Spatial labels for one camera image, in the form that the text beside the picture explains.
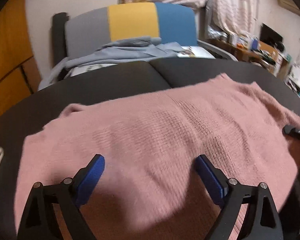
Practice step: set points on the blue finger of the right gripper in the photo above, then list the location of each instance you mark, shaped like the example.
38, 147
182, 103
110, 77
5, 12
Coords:
292, 131

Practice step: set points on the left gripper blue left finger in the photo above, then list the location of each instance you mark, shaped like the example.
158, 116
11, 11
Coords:
87, 178

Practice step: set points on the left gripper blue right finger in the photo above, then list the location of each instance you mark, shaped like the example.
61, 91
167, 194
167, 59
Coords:
213, 179

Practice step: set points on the pink knit sweater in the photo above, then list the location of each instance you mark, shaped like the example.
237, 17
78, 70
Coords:
149, 188

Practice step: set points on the wooden desk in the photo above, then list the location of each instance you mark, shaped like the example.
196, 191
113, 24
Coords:
279, 69

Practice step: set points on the black monitor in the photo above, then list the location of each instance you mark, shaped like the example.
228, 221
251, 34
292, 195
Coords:
269, 36

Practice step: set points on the black rolled mat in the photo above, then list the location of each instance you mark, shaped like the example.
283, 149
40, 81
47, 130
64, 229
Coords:
58, 36

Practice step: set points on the white printed cushion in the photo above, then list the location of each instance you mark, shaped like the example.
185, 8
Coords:
189, 52

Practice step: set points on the light blue grey hoodie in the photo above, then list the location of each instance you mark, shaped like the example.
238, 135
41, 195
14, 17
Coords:
133, 49

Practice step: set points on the grey yellow blue chair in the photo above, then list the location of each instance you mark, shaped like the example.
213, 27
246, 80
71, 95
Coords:
91, 30

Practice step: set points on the wall air conditioner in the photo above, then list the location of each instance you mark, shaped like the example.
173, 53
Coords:
290, 6

